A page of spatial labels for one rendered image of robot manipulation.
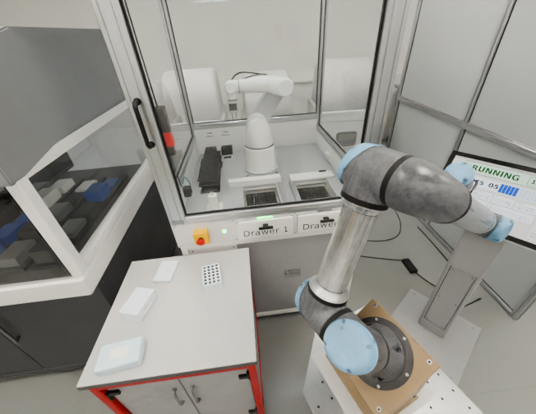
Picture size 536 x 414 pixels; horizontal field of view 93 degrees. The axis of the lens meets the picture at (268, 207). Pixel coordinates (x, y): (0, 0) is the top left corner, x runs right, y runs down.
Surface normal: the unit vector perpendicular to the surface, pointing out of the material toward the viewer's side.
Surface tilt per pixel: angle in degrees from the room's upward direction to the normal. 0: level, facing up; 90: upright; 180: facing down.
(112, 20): 90
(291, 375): 0
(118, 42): 90
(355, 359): 41
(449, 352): 5
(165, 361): 0
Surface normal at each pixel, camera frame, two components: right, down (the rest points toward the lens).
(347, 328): -0.56, -0.37
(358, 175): -0.85, 0.03
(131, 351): -0.06, -0.82
